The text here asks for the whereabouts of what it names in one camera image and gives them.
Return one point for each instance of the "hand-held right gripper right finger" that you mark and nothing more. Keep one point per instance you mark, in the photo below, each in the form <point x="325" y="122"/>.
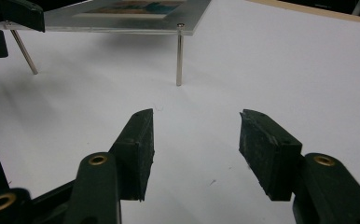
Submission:
<point x="271" y="155"/>

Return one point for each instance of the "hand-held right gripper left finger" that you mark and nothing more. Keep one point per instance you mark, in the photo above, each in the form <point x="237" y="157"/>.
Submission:
<point x="131" y="161"/>

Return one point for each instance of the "clear acrylic picture frame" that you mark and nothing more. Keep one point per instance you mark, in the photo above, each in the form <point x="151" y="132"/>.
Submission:
<point x="60" y="18"/>

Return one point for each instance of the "white table sheet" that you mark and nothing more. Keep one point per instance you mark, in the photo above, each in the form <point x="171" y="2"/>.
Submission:
<point x="262" y="77"/>

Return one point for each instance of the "landscape painting print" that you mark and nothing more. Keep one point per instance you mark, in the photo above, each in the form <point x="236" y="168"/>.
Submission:
<point x="131" y="7"/>

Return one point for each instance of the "wooden table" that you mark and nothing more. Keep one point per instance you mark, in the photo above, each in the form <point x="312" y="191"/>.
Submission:
<point x="324" y="12"/>

